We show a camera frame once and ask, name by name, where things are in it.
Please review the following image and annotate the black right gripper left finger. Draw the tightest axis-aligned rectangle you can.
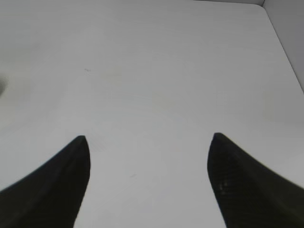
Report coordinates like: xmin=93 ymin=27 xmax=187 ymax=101
xmin=0 ymin=135 xmax=91 ymax=228

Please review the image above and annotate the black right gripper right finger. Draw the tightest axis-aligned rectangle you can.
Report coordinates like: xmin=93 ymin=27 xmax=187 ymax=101
xmin=208 ymin=133 xmax=304 ymax=228

